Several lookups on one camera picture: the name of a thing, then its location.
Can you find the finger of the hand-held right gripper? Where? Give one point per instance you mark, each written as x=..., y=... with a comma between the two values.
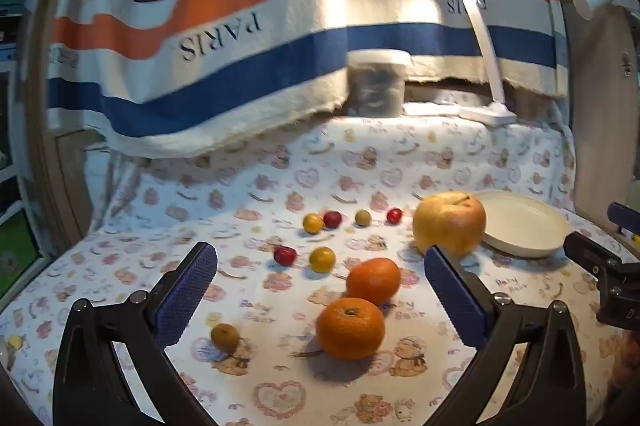
x=587, y=251
x=622, y=213

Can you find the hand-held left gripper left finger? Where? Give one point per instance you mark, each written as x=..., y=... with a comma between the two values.
x=187, y=291

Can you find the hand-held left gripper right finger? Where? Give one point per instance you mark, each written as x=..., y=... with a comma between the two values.
x=455, y=291

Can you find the small brown round fruit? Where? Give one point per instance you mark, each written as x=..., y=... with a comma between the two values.
x=225, y=338

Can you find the large yellow apple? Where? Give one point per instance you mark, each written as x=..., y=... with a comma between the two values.
x=450, y=226

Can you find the cream round plate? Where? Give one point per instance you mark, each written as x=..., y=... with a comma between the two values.
x=525, y=221

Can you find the orange tangerine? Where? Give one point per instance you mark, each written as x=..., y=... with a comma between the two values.
x=350, y=328
x=373, y=280

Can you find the red cherry tomato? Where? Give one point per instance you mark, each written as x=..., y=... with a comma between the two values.
x=285, y=255
x=332, y=219
x=394, y=215

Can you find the olive green cherry tomato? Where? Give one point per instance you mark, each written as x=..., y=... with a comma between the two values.
x=363, y=217

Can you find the yellow cherry tomato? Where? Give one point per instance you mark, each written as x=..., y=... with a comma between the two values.
x=322, y=259
x=313, y=223

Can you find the bear print tablecloth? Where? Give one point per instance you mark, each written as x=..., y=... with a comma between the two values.
x=150, y=216

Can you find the wooden board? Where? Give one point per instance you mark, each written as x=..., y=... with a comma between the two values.
x=600, y=106

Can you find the white remote control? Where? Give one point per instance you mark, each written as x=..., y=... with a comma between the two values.
x=430, y=108

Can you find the white desk lamp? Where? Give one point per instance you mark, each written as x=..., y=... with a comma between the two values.
x=487, y=56

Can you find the white cylindrical knob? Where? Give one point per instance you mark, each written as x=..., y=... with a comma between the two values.
x=592, y=1

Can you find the translucent plastic container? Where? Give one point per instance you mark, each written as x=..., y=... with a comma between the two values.
x=376, y=81

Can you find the curved wooden frame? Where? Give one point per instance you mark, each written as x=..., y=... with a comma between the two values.
x=37, y=106

